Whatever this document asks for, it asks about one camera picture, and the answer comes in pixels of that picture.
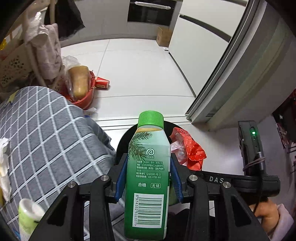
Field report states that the grey checked tablecloth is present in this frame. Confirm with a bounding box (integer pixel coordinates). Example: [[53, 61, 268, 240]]
[[1, 86, 115, 233]]

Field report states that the built-in black oven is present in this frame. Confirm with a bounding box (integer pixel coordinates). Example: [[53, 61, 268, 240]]
[[127, 0, 183, 26]]

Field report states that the sliding door frame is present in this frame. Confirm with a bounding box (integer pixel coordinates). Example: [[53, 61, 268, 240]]
[[186, 1, 295, 131]]

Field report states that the green cleaner bottle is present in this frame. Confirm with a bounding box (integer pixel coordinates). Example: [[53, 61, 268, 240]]
[[124, 110, 171, 240]]

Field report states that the black tracker device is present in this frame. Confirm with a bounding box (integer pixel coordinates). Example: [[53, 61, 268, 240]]
[[238, 120, 265, 177]]

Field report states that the person right hand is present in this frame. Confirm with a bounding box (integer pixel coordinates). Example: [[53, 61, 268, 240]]
[[249, 199, 280, 233]]

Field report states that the light green white bottle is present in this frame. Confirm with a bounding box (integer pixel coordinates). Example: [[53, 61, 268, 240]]
[[18, 198, 45, 241]]

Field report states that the crumpled white tissue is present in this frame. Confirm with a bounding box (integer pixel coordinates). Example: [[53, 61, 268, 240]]
[[0, 138, 11, 201]]

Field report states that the red plastic basket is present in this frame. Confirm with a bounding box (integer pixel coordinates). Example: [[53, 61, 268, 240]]
[[60, 70, 96, 110]]

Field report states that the pink patterned bag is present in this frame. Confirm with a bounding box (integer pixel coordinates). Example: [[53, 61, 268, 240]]
[[25, 22, 62, 80]]

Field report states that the white refrigerator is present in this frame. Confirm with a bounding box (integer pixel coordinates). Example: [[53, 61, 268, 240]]
[[169, 0, 248, 95]]

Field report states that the cardboard box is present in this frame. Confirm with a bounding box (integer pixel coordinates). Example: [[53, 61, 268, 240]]
[[156, 27, 173, 47]]

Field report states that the red plastic bag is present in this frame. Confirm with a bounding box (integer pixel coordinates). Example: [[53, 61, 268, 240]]
[[170, 127, 207, 171]]

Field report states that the black trash bin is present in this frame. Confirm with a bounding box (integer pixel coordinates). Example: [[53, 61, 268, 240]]
[[115, 120, 204, 207]]

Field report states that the red drink can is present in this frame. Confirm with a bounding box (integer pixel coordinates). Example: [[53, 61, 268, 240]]
[[95, 77, 110, 89]]

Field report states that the black hanging cloth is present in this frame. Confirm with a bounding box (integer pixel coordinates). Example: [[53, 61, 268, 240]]
[[44, 0, 85, 41]]

